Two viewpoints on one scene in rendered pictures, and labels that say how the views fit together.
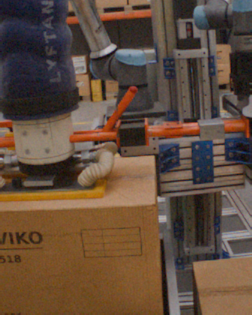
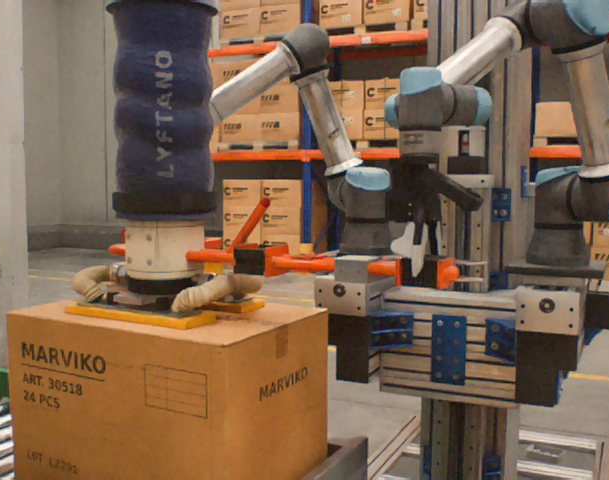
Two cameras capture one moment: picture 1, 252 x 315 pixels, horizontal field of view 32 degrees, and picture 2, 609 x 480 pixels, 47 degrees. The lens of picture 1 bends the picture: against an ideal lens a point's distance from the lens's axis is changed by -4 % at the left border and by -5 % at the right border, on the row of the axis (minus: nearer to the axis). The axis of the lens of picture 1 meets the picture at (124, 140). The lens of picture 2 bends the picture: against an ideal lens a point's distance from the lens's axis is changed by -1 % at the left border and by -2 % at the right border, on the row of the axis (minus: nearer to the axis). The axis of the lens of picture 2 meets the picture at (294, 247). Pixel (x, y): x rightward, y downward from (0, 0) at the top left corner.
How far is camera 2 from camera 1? 0.72 m
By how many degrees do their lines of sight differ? 27
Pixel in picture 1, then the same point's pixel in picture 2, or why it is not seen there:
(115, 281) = (176, 450)
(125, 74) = (351, 201)
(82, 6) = (311, 98)
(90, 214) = (156, 343)
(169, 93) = not seen: hidden behind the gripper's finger
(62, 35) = (183, 119)
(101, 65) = (334, 187)
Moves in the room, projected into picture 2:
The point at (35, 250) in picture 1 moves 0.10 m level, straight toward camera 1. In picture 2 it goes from (97, 382) to (72, 396)
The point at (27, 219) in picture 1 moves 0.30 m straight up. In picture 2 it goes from (93, 338) to (89, 188)
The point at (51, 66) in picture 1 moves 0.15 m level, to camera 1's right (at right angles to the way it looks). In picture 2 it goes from (162, 156) to (225, 155)
